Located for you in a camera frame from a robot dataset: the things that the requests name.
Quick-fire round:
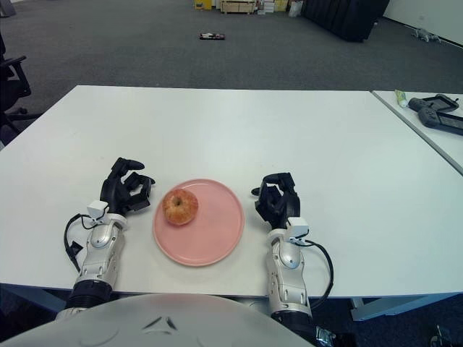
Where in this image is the black office chair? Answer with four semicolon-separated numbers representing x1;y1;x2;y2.
0;28;43;145

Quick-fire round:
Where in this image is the red yellow apple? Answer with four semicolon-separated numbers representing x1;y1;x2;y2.
162;189;199;226

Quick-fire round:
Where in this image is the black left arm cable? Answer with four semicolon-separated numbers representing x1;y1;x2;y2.
64;213;98;274

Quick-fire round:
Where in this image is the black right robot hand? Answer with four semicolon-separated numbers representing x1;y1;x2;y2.
250;172;302;231

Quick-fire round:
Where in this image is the white right wrist sensor box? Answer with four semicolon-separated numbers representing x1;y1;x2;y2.
287;216;310;244

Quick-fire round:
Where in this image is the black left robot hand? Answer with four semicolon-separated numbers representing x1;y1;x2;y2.
99;157;157;218

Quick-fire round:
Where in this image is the white wrist sensor box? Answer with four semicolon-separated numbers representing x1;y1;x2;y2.
86;200;109;221
287;216;310;244

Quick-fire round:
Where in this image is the black handheld controller with screen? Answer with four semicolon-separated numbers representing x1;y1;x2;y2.
417;107;463;137
407;93;463;113

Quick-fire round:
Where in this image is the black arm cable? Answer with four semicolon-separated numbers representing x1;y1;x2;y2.
64;213;98;274
302;239;334;310

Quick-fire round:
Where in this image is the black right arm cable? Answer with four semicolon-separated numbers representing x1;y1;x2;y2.
302;239;334;310

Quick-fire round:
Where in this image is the wooden pallet crate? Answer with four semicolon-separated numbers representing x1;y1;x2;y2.
220;0;258;15

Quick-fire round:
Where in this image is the white left wrist sensor box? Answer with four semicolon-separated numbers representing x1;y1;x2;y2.
86;200;109;221

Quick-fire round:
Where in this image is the silver grey robot torso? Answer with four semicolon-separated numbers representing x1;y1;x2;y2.
0;292;315;347

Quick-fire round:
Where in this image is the black curtain partition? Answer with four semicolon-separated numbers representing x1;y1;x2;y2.
300;0;391;43

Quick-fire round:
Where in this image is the white table base frame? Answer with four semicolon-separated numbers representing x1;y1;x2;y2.
349;292;463;322

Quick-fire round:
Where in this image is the small grey robot dog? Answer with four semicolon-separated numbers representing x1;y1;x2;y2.
410;27;442;44

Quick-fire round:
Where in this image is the pink round plate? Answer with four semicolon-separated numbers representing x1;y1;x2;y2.
152;178;246;267

